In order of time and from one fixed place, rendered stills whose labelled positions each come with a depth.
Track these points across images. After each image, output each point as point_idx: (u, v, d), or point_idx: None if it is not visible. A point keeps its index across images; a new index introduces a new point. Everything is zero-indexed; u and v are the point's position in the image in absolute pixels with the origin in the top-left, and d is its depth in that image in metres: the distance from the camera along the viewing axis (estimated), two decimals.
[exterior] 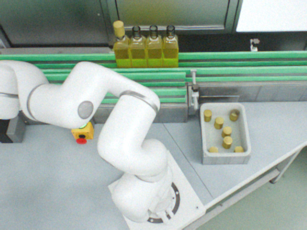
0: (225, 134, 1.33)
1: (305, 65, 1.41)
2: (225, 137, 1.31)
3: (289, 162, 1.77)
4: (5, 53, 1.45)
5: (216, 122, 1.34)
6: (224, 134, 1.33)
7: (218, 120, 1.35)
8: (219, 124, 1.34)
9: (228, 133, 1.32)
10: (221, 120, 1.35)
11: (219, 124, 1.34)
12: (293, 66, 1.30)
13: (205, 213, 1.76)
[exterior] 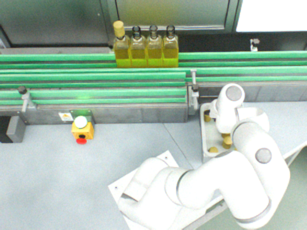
0: (225, 134, 1.33)
1: (305, 65, 1.41)
2: (225, 137, 1.31)
3: (289, 162, 1.77)
4: (5, 53, 1.45)
5: None
6: (224, 134, 1.33)
7: None
8: None
9: (228, 133, 1.32)
10: None
11: None
12: (293, 66, 1.30)
13: (205, 213, 1.76)
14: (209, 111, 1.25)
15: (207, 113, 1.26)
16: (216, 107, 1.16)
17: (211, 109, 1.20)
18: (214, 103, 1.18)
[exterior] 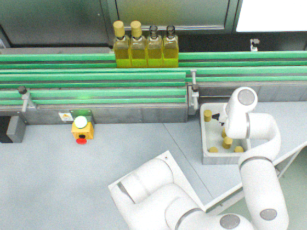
0: (225, 134, 1.33)
1: (305, 65, 1.41)
2: (225, 137, 1.31)
3: (289, 162, 1.77)
4: (5, 53, 1.45)
5: (137, 27, 1.15)
6: (224, 134, 1.33)
7: (135, 25, 1.15)
8: (140, 24, 1.15)
9: None
10: (136, 23, 1.15)
11: (140, 24, 1.15)
12: (293, 66, 1.30)
13: (205, 213, 1.76)
14: (217, 115, 1.19)
15: (215, 116, 1.20)
16: (227, 111, 1.10)
17: (221, 113, 1.14)
18: (223, 107, 1.13)
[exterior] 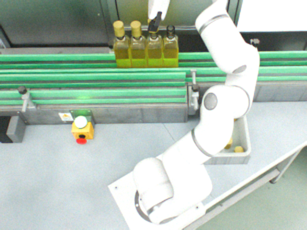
0: None
1: (305, 65, 1.41)
2: None
3: (289, 162, 1.77)
4: (5, 53, 1.45)
5: (137, 27, 1.15)
6: None
7: (135, 25, 1.15)
8: (140, 24, 1.15)
9: None
10: (136, 23, 1.15)
11: (140, 24, 1.15)
12: (293, 66, 1.30)
13: (205, 213, 1.76)
14: (159, 16, 1.06)
15: (159, 19, 1.06)
16: None
17: (164, 4, 1.02)
18: None
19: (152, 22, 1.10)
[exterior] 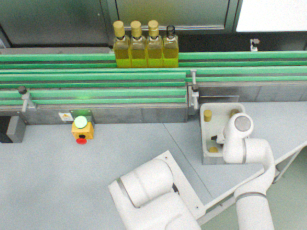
0: (157, 28, 1.16)
1: (305, 65, 1.41)
2: None
3: (289, 162, 1.77)
4: (5, 53, 1.45)
5: (137, 27, 1.15)
6: (157, 29, 1.16)
7: (135, 25, 1.15)
8: (140, 24, 1.15)
9: (157, 22, 1.16)
10: (136, 23, 1.15)
11: (140, 24, 1.15)
12: (293, 66, 1.30)
13: (205, 213, 1.76)
14: (216, 137, 1.23)
15: (214, 138, 1.24)
16: (224, 134, 1.15)
17: (219, 136, 1.19)
18: (221, 130, 1.17)
19: None
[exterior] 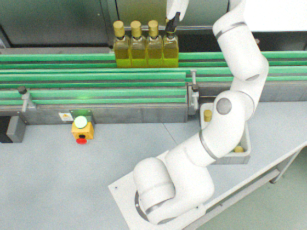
0: (157, 28, 1.16)
1: (305, 65, 1.41)
2: (166, 22, 1.14)
3: (289, 162, 1.77)
4: (5, 53, 1.45)
5: (137, 27, 1.15)
6: (157, 29, 1.16)
7: (135, 25, 1.15)
8: (140, 24, 1.15)
9: (157, 22, 1.16)
10: (136, 23, 1.15)
11: (140, 24, 1.15)
12: (293, 66, 1.30)
13: (205, 213, 1.76)
14: (177, 16, 1.06)
15: (177, 20, 1.06)
16: None
17: (183, 4, 1.02)
18: None
19: (170, 22, 1.11)
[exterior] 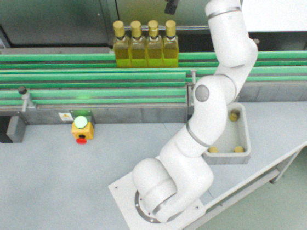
0: (157, 28, 1.16)
1: (305, 65, 1.41)
2: (166, 25, 1.15)
3: (289, 162, 1.77)
4: (5, 53, 1.45)
5: (137, 27, 1.15)
6: (157, 29, 1.16)
7: (135, 25, 1.15)
8: (140, 24, 1.15)
9: (157, 22, 1.16)
10: (136, 23, 1.15)
11: (140, 24, 1.15)
12: (293, 66, 1.30)
13: (205, 213, 1.76)
14: None
15: None
16: None
17: None
18: None
19: (170, 3, 1.03)
